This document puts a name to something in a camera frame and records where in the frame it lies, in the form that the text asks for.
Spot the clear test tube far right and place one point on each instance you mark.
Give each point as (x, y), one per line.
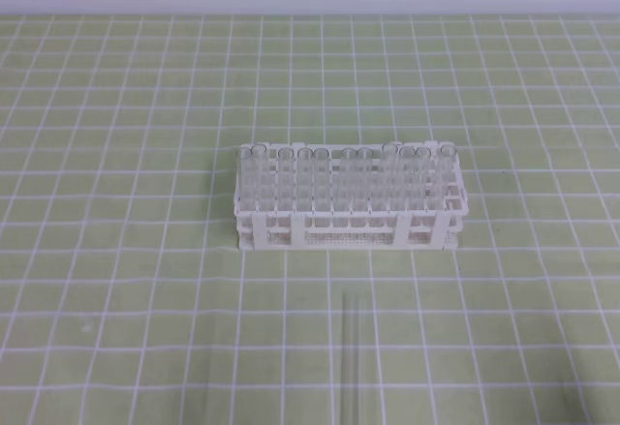
(445, 159)

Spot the white plastic test tube rack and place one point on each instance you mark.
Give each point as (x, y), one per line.
(362, 227)

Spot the clear test tube far left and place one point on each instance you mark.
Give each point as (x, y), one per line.
(245, 170)

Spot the clear glass test tube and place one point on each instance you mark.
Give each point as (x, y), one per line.
(349, 395)

